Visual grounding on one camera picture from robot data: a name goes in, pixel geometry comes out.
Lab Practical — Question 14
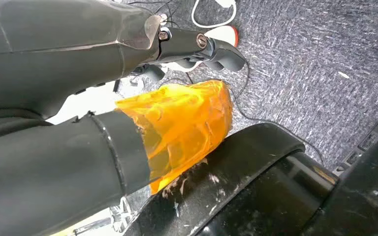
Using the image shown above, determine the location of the white round device red rim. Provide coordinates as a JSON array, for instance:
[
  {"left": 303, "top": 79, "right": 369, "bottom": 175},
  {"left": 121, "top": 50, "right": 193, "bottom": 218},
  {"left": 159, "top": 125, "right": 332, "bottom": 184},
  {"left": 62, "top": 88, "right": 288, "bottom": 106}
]
[{"left": 164, "top": 25, "right": 240, "bottom": 73}]

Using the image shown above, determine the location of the white cable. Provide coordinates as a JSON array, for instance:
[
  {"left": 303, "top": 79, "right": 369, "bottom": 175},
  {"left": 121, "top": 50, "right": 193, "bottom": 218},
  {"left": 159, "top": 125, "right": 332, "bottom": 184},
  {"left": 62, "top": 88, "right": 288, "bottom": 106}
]
[{"left": 191, "top": 0, "right": 238, "bottom": 29}]

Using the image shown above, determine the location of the chrome metal fitting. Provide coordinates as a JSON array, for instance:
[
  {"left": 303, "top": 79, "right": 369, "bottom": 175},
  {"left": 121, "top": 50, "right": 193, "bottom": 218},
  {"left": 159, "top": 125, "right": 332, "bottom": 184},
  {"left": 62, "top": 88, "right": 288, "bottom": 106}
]
[{"left": 73, "top": 196, "right": 134, "bottom": 235}]

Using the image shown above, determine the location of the black curved robot body cover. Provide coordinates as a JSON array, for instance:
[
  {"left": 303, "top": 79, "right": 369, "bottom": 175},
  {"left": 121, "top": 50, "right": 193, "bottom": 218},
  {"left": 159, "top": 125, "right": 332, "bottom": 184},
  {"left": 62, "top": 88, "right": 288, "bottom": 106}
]
[{"left": 124, "top": 122, "right": 340, "bottom": 236}]

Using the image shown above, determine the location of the orange tape wrap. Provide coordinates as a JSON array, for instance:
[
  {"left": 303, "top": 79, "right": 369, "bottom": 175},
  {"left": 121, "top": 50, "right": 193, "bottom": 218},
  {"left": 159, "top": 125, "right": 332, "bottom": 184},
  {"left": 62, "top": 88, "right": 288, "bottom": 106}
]
[{"left": 115, "top": 80, "right": 234, "bottom": 196}]

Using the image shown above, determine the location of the black scuffed robot body panel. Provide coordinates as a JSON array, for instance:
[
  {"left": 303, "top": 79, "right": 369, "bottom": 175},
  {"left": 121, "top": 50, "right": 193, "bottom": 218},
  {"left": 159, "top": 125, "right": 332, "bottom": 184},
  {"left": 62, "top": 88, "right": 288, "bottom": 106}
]
[{"left": 301, "top": 123, "right": 378, "bottom": 236}]

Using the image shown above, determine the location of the thin black cable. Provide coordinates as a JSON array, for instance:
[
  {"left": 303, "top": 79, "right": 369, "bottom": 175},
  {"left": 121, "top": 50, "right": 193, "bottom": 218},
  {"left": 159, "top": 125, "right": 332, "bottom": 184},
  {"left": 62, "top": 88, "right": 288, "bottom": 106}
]
[{"left": 228, "top": 60, "right": 326, "bottom": 167}]

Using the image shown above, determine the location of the grey slotted rail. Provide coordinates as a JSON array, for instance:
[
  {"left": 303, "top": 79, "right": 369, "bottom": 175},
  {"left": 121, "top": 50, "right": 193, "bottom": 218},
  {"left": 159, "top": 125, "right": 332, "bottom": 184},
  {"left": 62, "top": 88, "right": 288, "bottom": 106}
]
[{"left": 334, "top": 109, "right": 378, "bottom": 177}]

